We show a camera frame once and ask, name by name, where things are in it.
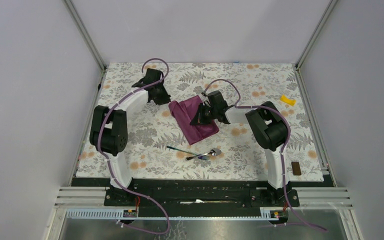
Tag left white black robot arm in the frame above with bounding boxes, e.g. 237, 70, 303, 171
89, 68, 171, 206

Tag dark brown block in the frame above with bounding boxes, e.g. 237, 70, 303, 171
291, 161, 302, 176

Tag yellow plastic piece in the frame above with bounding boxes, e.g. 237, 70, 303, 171
279, 95, 297, 107

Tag iridescent fork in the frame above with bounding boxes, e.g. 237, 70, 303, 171
166, 146, 210, 161

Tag aluminium frame post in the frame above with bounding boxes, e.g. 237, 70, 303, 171
62, 0, 107, 72
295, 0, 339, 69

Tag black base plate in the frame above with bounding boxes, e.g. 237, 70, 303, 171
104, 179, 300, 210

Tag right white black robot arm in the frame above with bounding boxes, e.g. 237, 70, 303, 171
189, 90, 291, 206

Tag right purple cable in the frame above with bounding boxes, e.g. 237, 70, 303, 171
201, 78, 329, 233

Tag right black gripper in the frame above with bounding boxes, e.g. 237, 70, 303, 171
190, 102, 218, 126

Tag right aluminium frame post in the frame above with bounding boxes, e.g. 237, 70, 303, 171
295, 0, 339, 69

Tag slotted cable duct rail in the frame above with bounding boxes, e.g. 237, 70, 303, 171
66, 204, 288, 222

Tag purple cloth napkin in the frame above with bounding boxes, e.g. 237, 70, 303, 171
168, 95, 219, 145

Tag floral patterned tablecloth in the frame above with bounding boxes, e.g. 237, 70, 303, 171
75, 62, 325, 182

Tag iridescent spoon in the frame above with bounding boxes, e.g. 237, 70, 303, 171
185, 148, 222, 161

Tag left aluminium frame post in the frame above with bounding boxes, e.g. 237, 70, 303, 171
62, 0, 107, 72

